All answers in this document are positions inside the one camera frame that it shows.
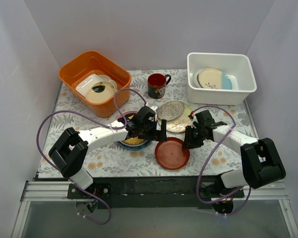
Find red-brown plastic plate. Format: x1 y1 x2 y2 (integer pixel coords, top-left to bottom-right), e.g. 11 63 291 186
154 137 190 170

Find cream and blue floral plate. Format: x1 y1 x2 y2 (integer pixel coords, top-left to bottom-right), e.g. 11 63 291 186
197 68 233 90

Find white deep scalloped plate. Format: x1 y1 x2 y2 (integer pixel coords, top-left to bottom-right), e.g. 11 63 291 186
192 68 204 88

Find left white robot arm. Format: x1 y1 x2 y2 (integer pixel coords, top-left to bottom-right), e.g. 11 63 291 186
49 106 167 198

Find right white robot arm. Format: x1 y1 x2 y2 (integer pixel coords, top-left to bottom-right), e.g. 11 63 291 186
182 110 286 197

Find white plastic bin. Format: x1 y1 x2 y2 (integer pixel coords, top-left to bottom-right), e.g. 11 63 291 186
187 53 257 105

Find cream floral plate in bin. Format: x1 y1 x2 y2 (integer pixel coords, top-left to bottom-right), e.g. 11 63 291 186
98 75 118 93

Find orange plastic bin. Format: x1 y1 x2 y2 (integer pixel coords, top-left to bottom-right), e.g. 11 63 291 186
59 51 132 118

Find woven bamboo tray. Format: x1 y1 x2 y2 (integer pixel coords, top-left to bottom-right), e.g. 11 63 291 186
122 111 145 146

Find cream and green floral plate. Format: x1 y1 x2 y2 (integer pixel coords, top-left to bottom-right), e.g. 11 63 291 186
157 102 192 133

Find pink plate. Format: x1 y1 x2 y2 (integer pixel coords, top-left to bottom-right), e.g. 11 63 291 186
119 111 147 147

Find speckled grey stoneware plate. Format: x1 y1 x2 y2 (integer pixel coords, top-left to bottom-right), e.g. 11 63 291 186
156 101 185 121

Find dark teal scalloped plate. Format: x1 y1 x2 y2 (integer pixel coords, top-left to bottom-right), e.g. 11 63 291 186
118 140 151 151

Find floral patterned table mat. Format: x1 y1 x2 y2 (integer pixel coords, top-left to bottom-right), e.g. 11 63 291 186
43 69 241 177

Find black and red mug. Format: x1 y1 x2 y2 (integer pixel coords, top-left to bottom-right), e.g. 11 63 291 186
148 73 171 99

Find cream plate with black motif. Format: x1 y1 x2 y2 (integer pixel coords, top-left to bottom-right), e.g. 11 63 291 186
85 82 116 104

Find white square dish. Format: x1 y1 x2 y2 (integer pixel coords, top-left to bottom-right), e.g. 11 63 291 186
75 74 103 98

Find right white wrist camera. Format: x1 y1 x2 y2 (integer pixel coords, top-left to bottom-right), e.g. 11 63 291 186
188 111 200 128

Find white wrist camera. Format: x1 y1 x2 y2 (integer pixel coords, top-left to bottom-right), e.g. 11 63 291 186
188 111 200 128
150 106 159 121

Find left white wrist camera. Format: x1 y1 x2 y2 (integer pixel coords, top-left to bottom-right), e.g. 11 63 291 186
150 106 159 121

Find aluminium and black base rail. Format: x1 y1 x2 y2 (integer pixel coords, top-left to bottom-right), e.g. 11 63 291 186
12 176 298 238

